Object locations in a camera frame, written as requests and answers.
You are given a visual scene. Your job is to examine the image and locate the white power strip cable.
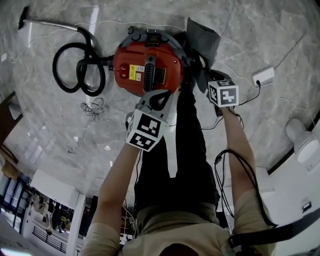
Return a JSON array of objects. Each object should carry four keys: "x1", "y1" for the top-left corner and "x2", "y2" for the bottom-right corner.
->
[{"x1": 273, "y1": 83, "x2": 316, "y2": 126}]

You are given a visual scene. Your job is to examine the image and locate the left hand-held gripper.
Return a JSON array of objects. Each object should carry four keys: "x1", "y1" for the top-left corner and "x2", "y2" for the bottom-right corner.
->
[{"x1": 125, "y1": 89, "x2": 174, "y2": 153}]

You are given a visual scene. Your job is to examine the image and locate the black power cable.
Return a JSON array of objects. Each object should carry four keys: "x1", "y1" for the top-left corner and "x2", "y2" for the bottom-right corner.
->
[{"x1": 199, "y1": 81, "x2": 262, "y2": 131}]

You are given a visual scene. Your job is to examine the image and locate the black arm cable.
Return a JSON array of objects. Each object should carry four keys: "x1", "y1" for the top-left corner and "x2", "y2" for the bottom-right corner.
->
[{"x1": 214, "y1": 148, "x2": 278, "y2": 228}]

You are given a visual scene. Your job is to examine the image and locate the white toilet with tank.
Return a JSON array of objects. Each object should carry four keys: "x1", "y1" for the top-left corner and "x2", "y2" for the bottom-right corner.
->
[{"x1": 286, "y1": 117, "x2": 320, "y2": 173}]

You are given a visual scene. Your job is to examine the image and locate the white fabric strap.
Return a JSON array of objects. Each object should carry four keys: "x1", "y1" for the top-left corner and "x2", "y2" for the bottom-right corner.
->
[{"x1": 165, "y1": 91, "x2": 180, "y2": 179}]

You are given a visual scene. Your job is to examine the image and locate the black vacuum hose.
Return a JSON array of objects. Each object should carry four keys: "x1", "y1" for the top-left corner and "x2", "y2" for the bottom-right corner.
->
[{"x1": 52, "y1": 26, "x2": 116, "y2": 97}]

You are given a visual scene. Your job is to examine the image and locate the black monitor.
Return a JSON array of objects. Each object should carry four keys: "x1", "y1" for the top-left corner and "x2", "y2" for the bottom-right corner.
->
[{"x1": 228, "y1": 213, "x2": 320, "y2": 249}]

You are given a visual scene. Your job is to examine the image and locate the metal vacuum wand with nozzle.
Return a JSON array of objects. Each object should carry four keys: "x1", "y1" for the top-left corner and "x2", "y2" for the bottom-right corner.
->
[{"x1": 17, "y1": 6, "x2": 83, "y2": 32}]

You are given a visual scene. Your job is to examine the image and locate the person's right forearm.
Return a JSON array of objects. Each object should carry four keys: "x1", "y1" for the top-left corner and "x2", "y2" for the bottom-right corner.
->
[{"x1": 221, "y1": 106, "x2": 260, "y2": 201}]

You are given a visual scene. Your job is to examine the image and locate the dark wooden side table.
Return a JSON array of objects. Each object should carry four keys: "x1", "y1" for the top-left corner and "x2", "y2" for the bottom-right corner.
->
[{"x1": 0, "y1": 91, "x2": 24, "y2": 121}]

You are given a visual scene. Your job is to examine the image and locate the person's beige shirt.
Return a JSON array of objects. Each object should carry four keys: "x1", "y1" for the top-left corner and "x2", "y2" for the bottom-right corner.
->
[{"x1": 79, "y1": 189, "x2": 278, "y2": 256}]

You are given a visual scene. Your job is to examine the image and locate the white power strip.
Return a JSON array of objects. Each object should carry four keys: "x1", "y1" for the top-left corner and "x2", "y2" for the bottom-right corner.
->
[{"x1": 251, "y1": 65, "x2": 275, "y2": 87}]

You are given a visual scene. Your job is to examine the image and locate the person's black trousers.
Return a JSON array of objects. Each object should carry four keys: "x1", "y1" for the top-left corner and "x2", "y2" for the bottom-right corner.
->
[{"x1": 134, "y1": 82, "x2": 221, "y2": 213}]

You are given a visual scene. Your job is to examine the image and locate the white vacuum cable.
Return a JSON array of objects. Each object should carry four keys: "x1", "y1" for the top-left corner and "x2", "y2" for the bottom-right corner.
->
[{"x1": 217, "y1": 59, "x2": 256, "y2": 87}]

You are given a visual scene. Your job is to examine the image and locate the red and teal vacuum cleaner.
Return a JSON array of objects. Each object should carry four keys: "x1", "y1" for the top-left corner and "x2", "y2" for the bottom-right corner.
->
[{"x1": 112, "y1": 26, "x2": 191, "y2": 97}]

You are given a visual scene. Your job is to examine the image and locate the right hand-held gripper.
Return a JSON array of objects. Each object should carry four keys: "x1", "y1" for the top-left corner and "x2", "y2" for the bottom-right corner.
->
[{"x1": 207, "y1": 69, "x2": 240, "y2": 117}]

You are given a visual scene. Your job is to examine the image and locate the person's left forearm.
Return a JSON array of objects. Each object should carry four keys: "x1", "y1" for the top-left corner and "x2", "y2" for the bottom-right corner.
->
[{"x1": 93, "y1": 142, "x2": 143, "y2": 228}]

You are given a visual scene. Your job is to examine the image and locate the tangled grey cable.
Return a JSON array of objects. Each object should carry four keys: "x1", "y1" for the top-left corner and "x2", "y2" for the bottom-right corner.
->
[{"x1": 67, "y1": 97, "x2": 118, "y2": 154}]

